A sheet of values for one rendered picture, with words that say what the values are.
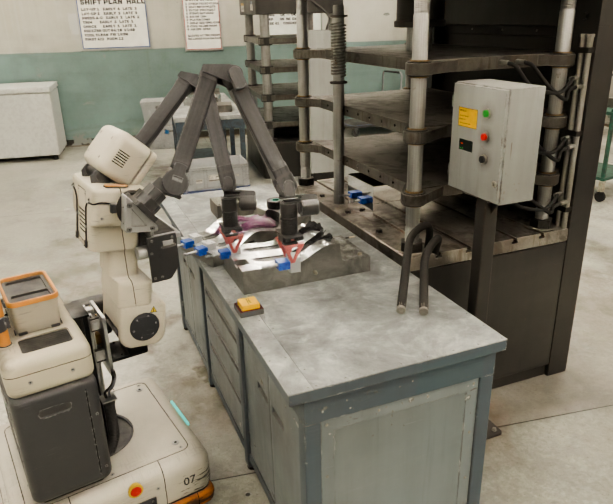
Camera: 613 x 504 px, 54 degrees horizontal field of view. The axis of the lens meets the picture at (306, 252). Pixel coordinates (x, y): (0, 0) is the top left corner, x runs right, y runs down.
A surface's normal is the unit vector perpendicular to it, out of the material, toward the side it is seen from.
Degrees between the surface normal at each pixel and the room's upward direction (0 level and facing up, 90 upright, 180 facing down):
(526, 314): 90
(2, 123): 90
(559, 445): 0
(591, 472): 0
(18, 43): 90
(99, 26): 90
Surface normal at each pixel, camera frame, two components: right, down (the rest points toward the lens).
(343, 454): 0.38, 0.33
